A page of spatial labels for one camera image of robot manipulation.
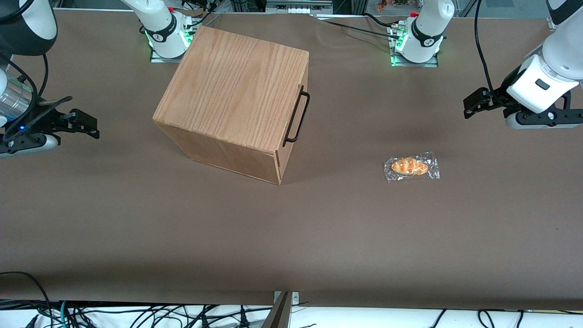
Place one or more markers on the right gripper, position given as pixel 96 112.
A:
pixel 47 118

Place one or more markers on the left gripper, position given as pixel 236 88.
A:
pixel 493 98

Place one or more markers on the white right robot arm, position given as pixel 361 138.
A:
pixel 159 27

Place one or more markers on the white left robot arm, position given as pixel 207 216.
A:
pixel 426 32

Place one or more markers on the light wooden drawer cabinet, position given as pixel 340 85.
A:
pixel 227 91

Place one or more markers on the bread roll in clear wrapper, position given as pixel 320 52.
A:
pixel 410 166

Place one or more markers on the brown table cover sheet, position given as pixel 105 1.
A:
pixel 364 237

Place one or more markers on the grey box device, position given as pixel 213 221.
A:
pixel 298 6

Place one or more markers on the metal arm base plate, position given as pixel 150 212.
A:
pixel 157 58
pixel 432 64

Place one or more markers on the dark wedge camera pole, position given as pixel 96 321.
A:
pixel 278 316

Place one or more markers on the small metal bracket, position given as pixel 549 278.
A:
pixel 295 298

